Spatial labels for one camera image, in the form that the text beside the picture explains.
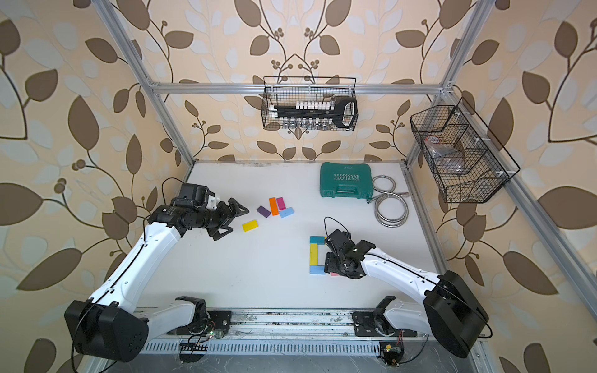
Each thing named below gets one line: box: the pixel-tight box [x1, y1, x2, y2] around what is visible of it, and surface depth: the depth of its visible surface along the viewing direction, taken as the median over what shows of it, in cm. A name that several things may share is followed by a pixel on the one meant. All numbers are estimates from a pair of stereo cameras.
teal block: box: [309, 236, 326, 245], surface depth 95 cm
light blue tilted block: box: [279, 206, 295, 219], surface depth 104 cm
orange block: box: [268, 197, 280, 217], surface depth 106 cm
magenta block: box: [275, 196, 287, 211], surface depth 107 cm
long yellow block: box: [310, 243, 318, 266], surface depth 91 cm
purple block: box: [256, 205, 272, 219], surface depth 104 cm
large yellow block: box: [241, 219, 259, 233], surface depth 101 cm
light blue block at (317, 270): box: [309, 265, 327, 276], surface depth 88 cm
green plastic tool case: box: [319, 162, 374, 199], surface depth 110 cm
